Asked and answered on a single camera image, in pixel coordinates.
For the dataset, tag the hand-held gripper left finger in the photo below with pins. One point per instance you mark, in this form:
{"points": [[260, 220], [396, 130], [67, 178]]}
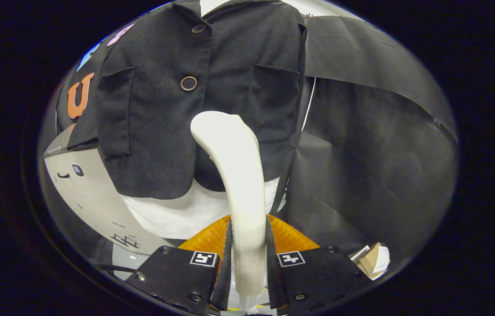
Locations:
{"points": [[227, 272]]}

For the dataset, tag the black jacket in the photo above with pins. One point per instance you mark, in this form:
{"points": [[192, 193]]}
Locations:
{"points": [[150, 131]]}

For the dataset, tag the grey cabinet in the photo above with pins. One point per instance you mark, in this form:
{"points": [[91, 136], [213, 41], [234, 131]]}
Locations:
{"points": [[89, 193]]}

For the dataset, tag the white garment steamer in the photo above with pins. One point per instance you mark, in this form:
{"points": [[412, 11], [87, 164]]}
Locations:
{"points": [[243, 175]]}

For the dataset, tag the black backdrop cloth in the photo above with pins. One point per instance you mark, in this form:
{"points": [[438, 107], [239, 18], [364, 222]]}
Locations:
{"points": [[361, 153]]}

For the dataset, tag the white cloth dress form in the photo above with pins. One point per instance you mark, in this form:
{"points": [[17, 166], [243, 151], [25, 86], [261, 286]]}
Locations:
{"points": [[172, 215]]}

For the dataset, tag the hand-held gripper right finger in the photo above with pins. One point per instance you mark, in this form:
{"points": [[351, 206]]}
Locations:
{"points": [[273, 281]]}

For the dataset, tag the cardboard box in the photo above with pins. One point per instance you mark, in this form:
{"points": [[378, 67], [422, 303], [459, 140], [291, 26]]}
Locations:
{"points": [[372, 261]]}

